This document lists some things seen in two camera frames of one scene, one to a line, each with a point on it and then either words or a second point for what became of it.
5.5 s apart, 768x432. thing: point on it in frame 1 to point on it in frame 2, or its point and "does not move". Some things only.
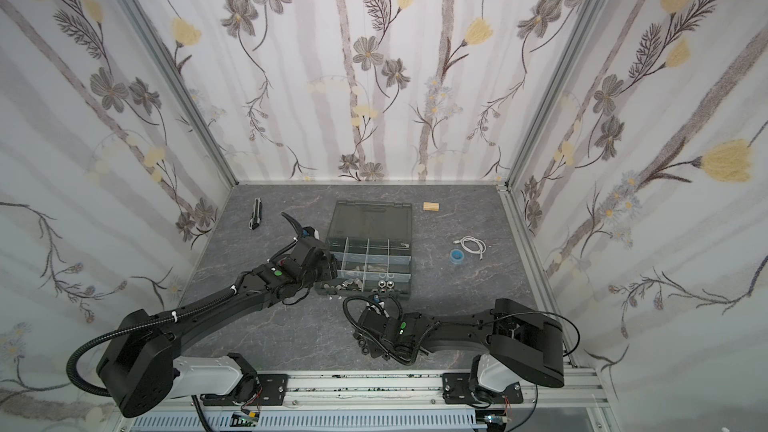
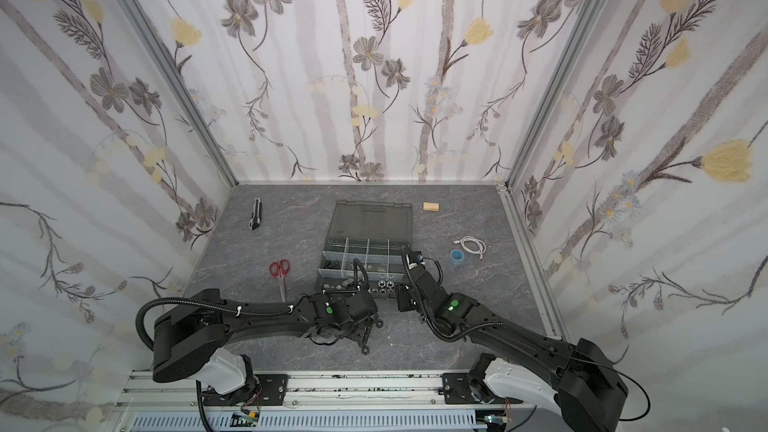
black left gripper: x=313 y=246 to x=365 y=324
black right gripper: x=369 y=324 to x=414 y=273
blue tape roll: x=456 y=256 does not move
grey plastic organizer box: x=373 y=245 does not move
